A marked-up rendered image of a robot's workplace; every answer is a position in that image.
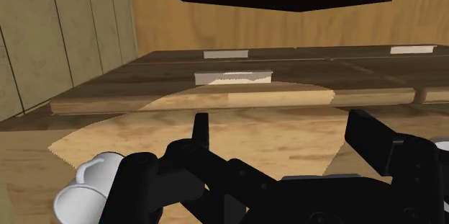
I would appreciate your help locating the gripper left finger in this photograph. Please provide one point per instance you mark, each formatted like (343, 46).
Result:
(182, 177)

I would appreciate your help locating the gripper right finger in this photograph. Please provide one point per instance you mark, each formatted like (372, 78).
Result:
(414, 167)

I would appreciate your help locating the white round thing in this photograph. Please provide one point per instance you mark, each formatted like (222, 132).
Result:
(442, 144)

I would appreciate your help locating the white mug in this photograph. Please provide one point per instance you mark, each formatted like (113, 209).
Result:
(87, 188)

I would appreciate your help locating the wooden drawer cabinet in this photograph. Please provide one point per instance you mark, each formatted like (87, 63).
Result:
(315, 72)

